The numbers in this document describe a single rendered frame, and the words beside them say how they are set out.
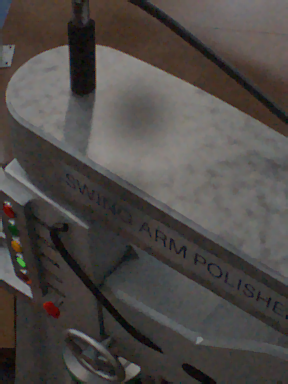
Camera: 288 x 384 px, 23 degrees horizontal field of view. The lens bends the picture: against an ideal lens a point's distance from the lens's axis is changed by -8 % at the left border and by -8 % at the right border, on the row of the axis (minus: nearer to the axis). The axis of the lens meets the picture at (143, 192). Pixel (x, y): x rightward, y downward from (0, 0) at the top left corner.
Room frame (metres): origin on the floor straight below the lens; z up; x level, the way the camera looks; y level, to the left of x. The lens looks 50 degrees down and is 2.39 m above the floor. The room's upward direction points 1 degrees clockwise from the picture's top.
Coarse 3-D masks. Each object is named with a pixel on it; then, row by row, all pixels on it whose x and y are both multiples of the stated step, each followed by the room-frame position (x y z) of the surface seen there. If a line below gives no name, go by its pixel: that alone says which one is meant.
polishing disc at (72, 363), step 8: (64, 344) 0.81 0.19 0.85; (64, 352) 0.79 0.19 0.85; (64, 360) 0.76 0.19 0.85; (72, 360) 0.77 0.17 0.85; (120, 360) 0.77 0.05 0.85; (72, 368) 0.74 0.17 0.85; (80, 368) 0.74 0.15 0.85; (104, 368) 0.75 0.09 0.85; (112, 368) 0.75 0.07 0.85; (128, 368) 0.75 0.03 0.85; (136, 368) 0.75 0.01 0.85; (80, 376) 0.72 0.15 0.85; (88, 376) 0.72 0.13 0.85; (96, 376) 0.72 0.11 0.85; (128, 376) 0.72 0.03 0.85; (136, 376) 0.73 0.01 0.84
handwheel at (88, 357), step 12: (72, 336) 0.62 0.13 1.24; (84, 336) 0.61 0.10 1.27; (108, 336) 0.65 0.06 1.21; (72, 348) 0.63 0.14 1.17; (84, 348) 0.61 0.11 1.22; (96, 348) 0.59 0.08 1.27; (108, 348) 0.62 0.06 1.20; (84, 360) 0.60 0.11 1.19; (96, 360) 0.59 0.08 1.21; (108, 360) 0.57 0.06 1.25; (96, 372) 0.60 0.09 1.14; (120, 372) 0.56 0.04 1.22
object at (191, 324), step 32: (64, 224) 0.67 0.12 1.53; (64, 256) 0.67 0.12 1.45; (128, 256) 0.72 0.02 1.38; (96, 288) 0.64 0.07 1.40; (128, 288) 0.65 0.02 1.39; (160, 288) 0.65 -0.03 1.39; (192, 288) 0.65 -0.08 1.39; (128, 320) 0.62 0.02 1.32; (160, 320) 0.59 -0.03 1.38; (192, 320) 0.58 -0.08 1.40; (224, 320) 0.57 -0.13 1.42; (256, 320) 0.54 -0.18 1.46; (128, 352) 0.62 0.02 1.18; (160, 352) 0.58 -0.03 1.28; (192, 352) 0.54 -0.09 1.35; (224, 352) 0.50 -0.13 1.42; (256, 352) 0.47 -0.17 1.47
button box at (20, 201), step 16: (0, 176) 0.78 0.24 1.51; (0, 192) 0.76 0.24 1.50; (16, 192) 0.75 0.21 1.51; (0, 208) 0.76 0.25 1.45; (16, 208) 0.73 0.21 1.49; (16, 224) 0.74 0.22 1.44; (32, 224) 0.73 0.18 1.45; (32, 240) 0.72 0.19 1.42; (32, 256) 0.72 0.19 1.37; (16, 272) 0.76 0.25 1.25; (32, 272) 0.73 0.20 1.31; (32, 288) 0.74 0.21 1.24
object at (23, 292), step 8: (0, 232) 1.09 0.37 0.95; (0, 240) 1.08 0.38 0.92; (0, 248) 1.07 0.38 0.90; (0, 256) 1.04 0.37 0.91; (8, 256) 1.04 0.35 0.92; (0, 264) 1.01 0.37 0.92; (8, 264) 1.01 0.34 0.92; (0, 272) 0.98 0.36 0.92; (8, 272) 0.98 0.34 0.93; (0, 280) 0.92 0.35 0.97; (8, 280) 0.91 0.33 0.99; (16, 280) 0.95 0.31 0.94; (8, 288) 0.91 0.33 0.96; (16, 288) 0.89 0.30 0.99; (24, 288) 0.92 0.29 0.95; (16, 296) 0.89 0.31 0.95; (24, 296) 0.87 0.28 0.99; (32, 304) 0.85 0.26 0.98; (56, 320) 0.81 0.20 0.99; (112, 352) 0.70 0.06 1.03; (120, 352) 0.69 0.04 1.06; (128, 360) 0.68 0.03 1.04; (136, 360) 0.66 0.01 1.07; (144, 376) 0.61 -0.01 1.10
